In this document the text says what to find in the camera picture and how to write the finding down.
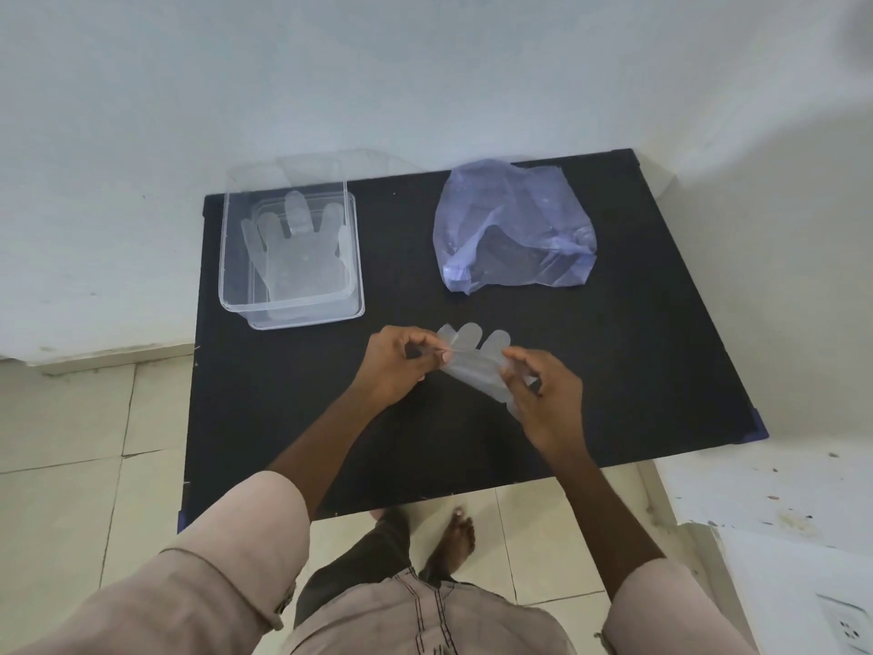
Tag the person's right hand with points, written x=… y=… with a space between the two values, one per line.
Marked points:
x=556 y=409

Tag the person's left hand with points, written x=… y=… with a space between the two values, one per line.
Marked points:
x=385 y=364

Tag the person's right fingers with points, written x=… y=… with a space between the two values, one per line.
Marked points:
x=522 y=364

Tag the person's left fingers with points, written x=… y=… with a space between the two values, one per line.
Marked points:
x=419 y=347

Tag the clear plastic glove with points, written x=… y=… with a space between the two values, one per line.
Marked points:
x=300 y=259
x=477 y=368

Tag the person's left forearm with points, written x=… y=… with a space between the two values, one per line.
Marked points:
x=327 y=450

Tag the person's right forearm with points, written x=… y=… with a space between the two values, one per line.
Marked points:
x=600 y=511

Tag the blue translucent plastic bag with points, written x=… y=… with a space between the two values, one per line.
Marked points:
x=511 y=218

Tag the person's left foot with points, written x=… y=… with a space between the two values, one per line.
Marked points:
x=379 y=515

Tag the person's foot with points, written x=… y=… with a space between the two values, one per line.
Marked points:
x=379 y=515
x=453 y=545

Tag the person's right foot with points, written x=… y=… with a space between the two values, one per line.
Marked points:
x=453 y=545

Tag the clear plastic container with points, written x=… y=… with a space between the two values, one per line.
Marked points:
x=235 y=279

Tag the clear plastic container lid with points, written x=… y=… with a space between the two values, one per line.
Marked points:
x=320 y=167

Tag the dark trousers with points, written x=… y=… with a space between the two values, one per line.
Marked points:
x=354 y=572

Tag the blue table corner cap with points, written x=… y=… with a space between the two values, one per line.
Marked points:
x=183 y=521
x=759 y=424

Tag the white paint-stained ledge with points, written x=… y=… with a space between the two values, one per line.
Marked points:
x=764 y=497

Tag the light beige shirt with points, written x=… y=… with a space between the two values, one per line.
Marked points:
x=204 y=593

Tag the white wall socket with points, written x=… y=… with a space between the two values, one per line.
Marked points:
x=849 y=627

